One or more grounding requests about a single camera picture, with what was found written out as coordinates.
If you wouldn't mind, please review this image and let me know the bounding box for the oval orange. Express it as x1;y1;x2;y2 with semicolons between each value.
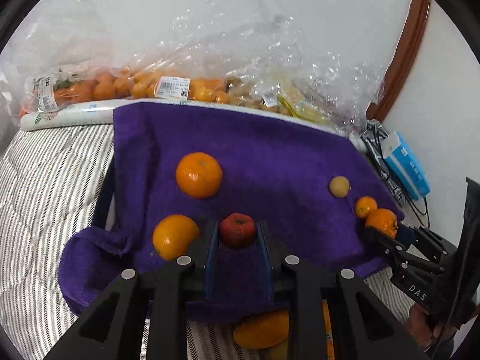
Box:
354;196;377;219

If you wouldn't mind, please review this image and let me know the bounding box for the large orange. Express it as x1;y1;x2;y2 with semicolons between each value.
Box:
175;152;223;199
233;310;289;350

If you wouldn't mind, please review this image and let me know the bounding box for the clear bag yellow fruit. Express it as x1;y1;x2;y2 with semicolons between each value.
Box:
210;0;383;134

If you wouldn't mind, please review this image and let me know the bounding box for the purple towel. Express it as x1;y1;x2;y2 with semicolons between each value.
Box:
58;103;397;314

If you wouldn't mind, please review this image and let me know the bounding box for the green-yellow small fruit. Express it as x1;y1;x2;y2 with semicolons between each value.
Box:
264;340;288;360

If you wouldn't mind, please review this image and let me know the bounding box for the yellow-green round fruit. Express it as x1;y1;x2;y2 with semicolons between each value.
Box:
329;175;351;198

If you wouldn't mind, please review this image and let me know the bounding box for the red tomato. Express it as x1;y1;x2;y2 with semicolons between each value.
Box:
219;213;256;250

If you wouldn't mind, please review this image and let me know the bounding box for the clear bag of oranges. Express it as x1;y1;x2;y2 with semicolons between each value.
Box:
125;38;241;105

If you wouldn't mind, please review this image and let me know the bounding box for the clear bag of tangerines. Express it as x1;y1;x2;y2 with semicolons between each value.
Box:
14;0;125;116

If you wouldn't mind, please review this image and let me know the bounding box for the brown wooden door frame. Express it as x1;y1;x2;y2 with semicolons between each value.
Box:
366;0;431;122

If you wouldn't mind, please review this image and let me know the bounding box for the blue tissue box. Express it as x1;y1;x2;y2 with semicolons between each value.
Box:
382;132;431;201

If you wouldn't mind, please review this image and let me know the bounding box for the small orange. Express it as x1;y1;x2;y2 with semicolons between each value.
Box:
152;214;200;261
365;208;398;239

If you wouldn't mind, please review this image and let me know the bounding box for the large orange front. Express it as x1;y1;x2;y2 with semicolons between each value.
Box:
233;310;289;350

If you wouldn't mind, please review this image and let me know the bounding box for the right hand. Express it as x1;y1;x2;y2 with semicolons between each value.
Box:
404;303;457;359

